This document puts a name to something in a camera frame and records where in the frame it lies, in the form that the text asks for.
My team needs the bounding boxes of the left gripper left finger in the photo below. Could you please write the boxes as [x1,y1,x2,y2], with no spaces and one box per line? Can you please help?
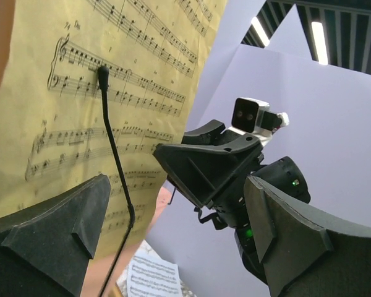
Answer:
[0,174,111,296]

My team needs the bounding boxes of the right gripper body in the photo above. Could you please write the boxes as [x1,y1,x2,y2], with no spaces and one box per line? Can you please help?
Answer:
[200,129,264,230]

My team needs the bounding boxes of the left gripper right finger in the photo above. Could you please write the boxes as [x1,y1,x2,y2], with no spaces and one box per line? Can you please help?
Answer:
[244,176,371,296]

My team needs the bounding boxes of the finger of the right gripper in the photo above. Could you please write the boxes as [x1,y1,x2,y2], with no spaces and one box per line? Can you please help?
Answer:
[153,136,263,208]
[181,119,225,145]

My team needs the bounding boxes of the pink music stand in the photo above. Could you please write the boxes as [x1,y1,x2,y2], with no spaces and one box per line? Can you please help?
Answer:
[0,0,177,297]

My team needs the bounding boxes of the white sheet music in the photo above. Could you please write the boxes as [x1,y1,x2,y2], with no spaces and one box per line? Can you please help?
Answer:
[126,252,182,297]

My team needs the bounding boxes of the yellow sheet music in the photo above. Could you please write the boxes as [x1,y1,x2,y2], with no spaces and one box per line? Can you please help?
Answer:
[0,1,226,258]

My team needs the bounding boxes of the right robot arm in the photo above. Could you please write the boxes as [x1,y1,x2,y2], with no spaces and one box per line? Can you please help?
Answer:
[154,120,310,286]

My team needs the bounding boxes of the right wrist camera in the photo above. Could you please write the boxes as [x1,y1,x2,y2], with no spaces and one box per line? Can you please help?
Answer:
[228,97,289,147]

